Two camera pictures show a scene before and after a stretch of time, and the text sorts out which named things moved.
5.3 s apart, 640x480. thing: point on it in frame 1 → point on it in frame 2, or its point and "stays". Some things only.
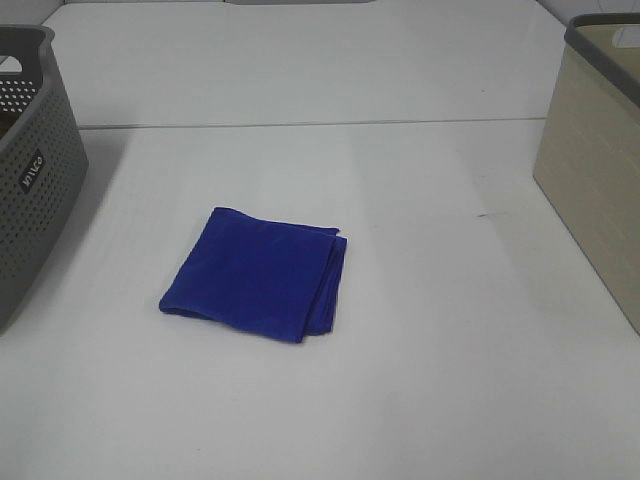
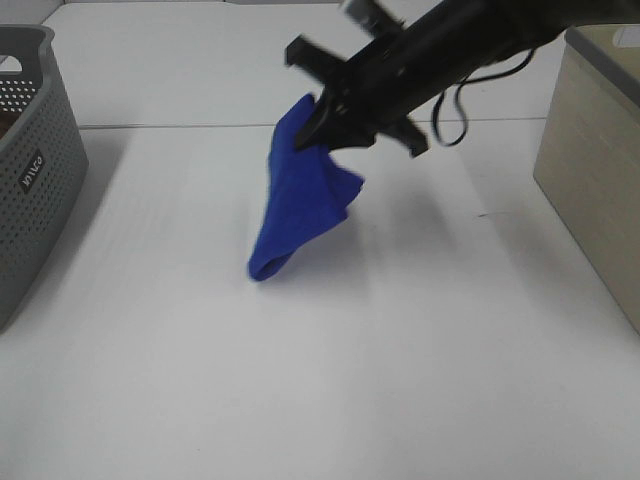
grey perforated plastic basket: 43,160 stays
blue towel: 275,279 → 308,192
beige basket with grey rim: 588,156 stays
